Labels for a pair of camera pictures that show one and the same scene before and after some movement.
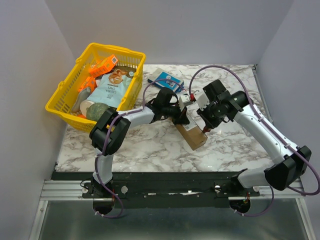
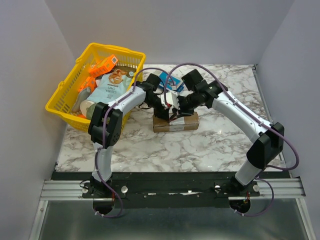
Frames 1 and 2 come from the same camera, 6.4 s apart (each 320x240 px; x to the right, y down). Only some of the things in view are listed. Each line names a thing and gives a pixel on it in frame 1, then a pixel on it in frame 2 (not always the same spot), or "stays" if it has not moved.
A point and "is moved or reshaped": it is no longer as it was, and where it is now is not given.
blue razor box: [164, 79] stays
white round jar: [84, 105] stays
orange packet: [89, 82] stays
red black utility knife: [206, 129] is moved or reshaped
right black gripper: [207, 120] -> [184, 107]
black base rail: [164, 190] stays
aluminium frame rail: [62, 190] stays
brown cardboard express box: [192, 133] -> [183, 122]
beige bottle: [82, 95] stays
